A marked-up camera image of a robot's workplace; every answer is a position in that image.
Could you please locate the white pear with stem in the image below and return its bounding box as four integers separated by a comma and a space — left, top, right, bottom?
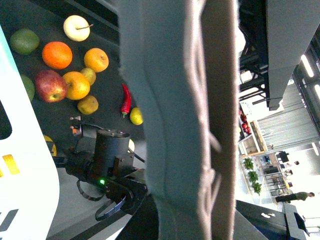
63, 15, 94, 42

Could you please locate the green fruit by basket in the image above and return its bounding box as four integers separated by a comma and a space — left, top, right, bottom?
20, 74, 35, 101

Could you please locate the person in dark clothes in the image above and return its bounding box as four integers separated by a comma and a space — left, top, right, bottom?
275, 192, 315, 203

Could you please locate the small yellow green fruit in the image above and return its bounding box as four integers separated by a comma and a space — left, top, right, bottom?
80, 67, 97, 86

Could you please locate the red apple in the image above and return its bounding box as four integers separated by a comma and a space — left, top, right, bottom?
34, 70, 68, 103

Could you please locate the orange right edge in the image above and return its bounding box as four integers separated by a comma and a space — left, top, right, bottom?
42, 41, 73, 70

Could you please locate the teal plastic shopping basket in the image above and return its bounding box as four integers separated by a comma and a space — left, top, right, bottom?
0, 32, 60, 240

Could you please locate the green lime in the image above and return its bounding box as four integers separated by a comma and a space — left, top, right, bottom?
9, 28, 40, 56

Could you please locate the grey basket handle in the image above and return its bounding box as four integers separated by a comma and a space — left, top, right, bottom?
116, 0, 239, 240

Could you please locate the brownish yellow pear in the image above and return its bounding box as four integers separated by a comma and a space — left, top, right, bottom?
77, 95, 99, 115

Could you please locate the red chili pepper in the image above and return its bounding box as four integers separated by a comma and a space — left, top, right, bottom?
121, 83, 132, 118

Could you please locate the yellow orange fruit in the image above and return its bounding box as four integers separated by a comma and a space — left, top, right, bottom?
84, 47, 109, 73

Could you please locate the yellow orange apple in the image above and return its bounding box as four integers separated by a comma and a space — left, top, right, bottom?
62, 71, 91, 100

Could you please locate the yellow green lemon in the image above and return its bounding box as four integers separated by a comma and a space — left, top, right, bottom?
129, 107, 144, 126

